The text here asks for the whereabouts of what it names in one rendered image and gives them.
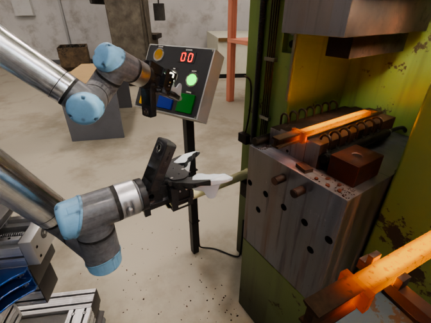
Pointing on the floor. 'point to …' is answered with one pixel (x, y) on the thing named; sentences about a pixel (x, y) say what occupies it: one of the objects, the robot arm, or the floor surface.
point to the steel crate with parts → (73, 56)
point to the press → (132, 24)
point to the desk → (120, 100)
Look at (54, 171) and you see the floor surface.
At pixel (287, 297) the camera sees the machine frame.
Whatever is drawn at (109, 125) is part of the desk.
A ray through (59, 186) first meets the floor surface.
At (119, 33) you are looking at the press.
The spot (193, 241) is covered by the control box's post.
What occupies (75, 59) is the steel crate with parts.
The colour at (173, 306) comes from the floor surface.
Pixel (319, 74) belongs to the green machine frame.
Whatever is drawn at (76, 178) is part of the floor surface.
